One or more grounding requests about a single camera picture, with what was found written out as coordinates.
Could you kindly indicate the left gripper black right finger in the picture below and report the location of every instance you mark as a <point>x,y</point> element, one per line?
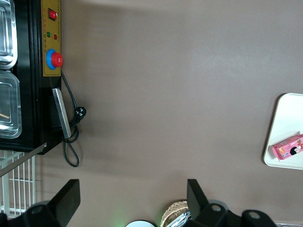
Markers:
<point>201,212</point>

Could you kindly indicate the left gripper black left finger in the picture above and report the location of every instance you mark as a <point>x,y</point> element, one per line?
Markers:
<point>64,203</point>

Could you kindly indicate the cream plastic serving tray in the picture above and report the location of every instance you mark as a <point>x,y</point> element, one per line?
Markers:
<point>286,111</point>

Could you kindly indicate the light tan wicker basket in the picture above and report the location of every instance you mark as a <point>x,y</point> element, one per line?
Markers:
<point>172,210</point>

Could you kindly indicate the grey metal strip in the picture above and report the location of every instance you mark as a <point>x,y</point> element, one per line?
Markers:
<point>23,159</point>

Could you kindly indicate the black machine with yellow panel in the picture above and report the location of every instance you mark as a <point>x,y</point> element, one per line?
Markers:
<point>35,106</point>

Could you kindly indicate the pink cartoon snack pack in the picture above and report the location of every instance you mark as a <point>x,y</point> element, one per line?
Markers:
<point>290,147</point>

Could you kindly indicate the steel rectangular container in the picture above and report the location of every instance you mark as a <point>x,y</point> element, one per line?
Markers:
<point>6,30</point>
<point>9,104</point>

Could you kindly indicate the red emergency stop button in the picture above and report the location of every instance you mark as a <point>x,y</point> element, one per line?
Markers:
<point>56,59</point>

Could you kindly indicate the red rocker switch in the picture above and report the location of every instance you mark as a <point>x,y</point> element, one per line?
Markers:
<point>53,14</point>

